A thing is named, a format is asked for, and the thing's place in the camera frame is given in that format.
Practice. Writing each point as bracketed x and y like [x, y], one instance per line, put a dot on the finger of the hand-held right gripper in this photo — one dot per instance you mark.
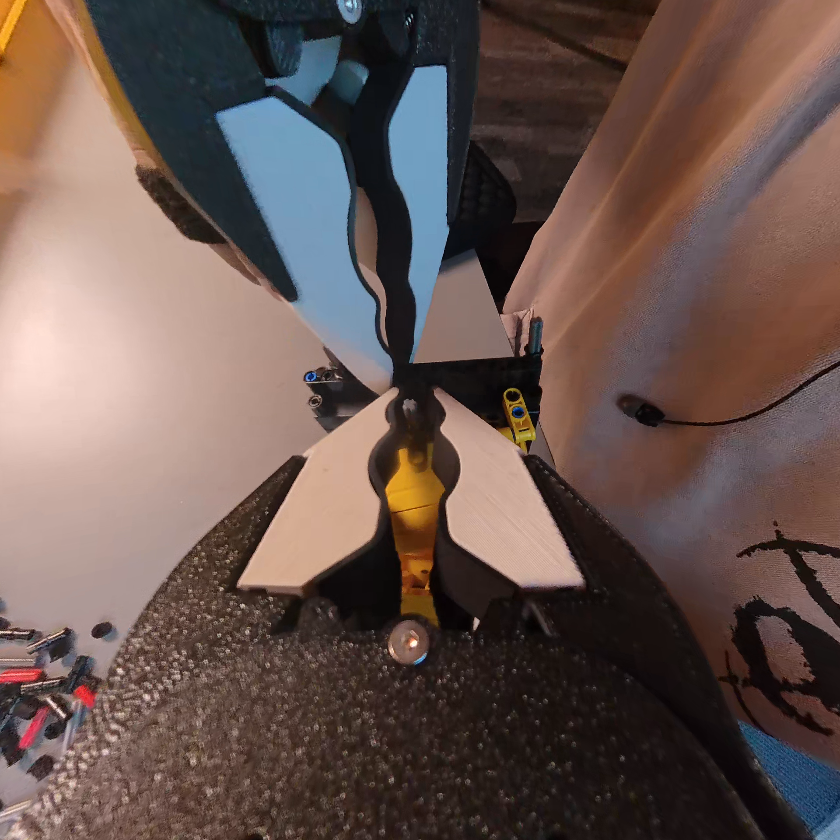
[295, 197]
[426, 164]

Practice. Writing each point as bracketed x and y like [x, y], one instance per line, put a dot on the beige printed sweatshirt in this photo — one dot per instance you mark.
[689, 328]

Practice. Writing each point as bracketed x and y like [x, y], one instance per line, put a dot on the pile of small brick pins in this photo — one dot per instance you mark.
[39, 709]

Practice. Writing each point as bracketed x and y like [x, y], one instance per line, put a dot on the yellow toy brick vehicle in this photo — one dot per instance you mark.
[410, 485]

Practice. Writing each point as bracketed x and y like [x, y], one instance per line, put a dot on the person's right hand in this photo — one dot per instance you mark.
[366, 236]

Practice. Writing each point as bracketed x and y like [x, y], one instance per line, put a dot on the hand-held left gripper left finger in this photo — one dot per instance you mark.
[315, 525]

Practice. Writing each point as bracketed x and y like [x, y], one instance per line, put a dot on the black textured pad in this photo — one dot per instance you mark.
[485, 197]

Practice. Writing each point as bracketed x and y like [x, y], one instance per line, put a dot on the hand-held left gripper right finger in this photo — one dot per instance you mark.
[512, 525]

